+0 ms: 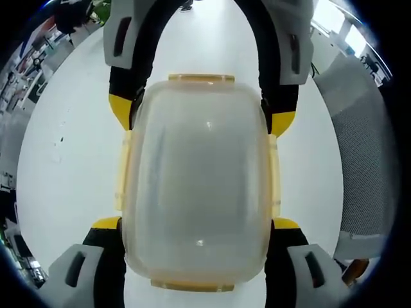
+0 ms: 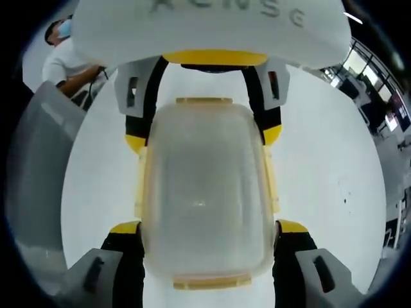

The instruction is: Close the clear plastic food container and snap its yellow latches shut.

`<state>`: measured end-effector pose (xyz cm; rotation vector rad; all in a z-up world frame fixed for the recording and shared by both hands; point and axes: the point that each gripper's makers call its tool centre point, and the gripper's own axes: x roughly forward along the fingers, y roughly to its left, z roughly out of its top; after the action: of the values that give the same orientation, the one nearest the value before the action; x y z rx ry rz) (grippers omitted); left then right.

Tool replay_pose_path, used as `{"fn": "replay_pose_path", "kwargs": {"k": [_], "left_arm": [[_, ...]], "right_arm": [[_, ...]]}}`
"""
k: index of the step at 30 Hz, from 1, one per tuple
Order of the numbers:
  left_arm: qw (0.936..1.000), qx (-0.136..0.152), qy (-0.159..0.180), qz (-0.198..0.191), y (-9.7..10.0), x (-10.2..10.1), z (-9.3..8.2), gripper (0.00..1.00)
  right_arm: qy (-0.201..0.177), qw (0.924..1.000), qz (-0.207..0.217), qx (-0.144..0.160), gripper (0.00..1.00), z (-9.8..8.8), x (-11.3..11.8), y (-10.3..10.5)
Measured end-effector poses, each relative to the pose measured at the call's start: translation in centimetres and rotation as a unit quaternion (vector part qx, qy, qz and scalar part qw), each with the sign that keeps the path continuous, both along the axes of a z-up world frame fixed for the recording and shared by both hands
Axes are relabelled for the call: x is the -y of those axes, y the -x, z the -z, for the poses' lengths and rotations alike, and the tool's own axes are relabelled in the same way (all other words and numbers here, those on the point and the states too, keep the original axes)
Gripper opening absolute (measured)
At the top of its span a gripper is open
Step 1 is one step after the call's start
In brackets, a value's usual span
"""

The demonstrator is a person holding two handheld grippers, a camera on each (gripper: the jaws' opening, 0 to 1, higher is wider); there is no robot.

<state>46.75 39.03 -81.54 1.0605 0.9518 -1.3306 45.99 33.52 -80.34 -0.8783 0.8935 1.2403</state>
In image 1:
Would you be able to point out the clear plastic buckle box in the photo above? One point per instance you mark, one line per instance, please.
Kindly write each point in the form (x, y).
(199, 179)

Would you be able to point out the green potted plant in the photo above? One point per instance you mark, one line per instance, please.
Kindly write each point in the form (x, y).
(100, 7)

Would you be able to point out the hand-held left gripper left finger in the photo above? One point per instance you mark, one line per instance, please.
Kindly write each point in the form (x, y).
(96, 244)

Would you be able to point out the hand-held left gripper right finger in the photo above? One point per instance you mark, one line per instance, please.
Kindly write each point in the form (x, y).
(292, 237)

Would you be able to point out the white storage shelf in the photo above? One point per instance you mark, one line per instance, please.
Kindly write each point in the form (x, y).
(25, 73)

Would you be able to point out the grey mesh office chair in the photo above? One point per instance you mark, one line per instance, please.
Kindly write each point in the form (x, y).
(359, 144)

